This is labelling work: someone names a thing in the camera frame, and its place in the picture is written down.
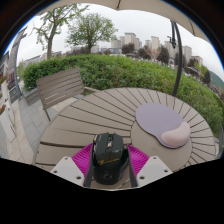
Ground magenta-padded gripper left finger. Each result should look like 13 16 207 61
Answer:
50 143 97 188

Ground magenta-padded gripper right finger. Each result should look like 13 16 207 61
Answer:
126 143 174 188

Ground black computer mouse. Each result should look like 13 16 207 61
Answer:
91 132 130 186

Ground purple mouse pad, wrist rest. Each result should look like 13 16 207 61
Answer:
134 102 192 149

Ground slatted wooden chair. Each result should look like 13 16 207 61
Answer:
35 67 99 122

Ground white planter box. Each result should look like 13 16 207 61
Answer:
0 103 16 141

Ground tall grey sign pillar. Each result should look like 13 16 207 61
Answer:
8 26 28 103

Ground group of apartment buildings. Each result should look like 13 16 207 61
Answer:
110 32 204 66

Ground thin sparse-leaved tree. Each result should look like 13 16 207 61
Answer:
31 3 89 60

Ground round full-crowned tree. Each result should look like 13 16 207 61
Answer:
64 12 118 54

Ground beige cantilever patio umbrella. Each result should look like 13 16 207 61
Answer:
39 0 209 98

